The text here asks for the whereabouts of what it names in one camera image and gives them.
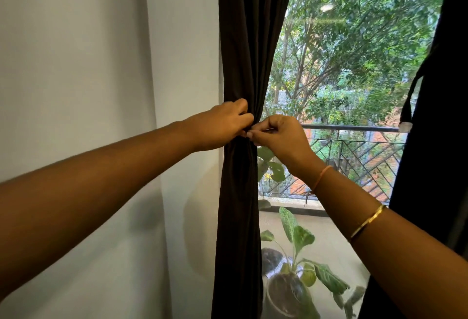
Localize gold bangle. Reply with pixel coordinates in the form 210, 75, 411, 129
349, 204, 386, 242

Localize green trees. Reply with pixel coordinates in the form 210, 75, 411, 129
263, 0, 452, 127

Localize metal balcony railing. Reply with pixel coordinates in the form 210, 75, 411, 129
259, 123, 407, 206

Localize potted green leafy plant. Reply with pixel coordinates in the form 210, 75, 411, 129
257, 146, 366, 319

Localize dark curtain tieback strap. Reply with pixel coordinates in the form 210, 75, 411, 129
399, 43, 439, 133

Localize dark round plant pot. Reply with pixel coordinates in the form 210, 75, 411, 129
261, 247, 284, 276

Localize person's left hand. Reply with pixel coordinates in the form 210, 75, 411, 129
181, 98, 254, 153

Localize orange thread wristband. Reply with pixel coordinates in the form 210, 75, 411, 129
310, 165, 333, 195

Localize person's right forearm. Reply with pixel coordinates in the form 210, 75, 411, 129
299, 162, 468, 319

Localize dark brown curtain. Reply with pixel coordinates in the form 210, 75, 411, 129
211, 0, 298, 319
358, 0, 468, 319

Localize person's left forearm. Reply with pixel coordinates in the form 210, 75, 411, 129
0, 121, 194, 301

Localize person's right hand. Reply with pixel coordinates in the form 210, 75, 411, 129
246, 115, 326, 180

